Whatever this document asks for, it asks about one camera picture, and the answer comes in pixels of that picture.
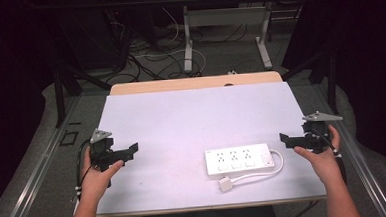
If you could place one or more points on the white plug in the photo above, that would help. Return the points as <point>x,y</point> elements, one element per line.
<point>225,184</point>

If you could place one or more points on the person's right hand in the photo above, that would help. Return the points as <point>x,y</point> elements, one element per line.
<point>320,163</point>

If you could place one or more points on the black metal stand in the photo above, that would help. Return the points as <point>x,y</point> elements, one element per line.
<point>63,85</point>
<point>326,74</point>

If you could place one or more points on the wooden table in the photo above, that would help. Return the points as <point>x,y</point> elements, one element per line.
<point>193,82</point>

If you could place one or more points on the white table mat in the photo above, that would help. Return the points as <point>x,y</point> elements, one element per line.
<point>188,122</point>

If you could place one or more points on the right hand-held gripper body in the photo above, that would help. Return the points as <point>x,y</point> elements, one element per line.
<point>316,137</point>

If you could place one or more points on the aluminium floor rail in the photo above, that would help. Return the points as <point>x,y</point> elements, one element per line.
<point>364,166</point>
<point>34,177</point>

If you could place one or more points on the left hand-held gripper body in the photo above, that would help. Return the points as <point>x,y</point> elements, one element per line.
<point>101,150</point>

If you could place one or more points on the person's left hand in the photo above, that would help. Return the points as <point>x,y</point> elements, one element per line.
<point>96,180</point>

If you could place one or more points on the white desk with metal legs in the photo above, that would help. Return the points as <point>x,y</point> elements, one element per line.
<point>226,16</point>

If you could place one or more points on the white power strip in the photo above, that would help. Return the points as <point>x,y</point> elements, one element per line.
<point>238,160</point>

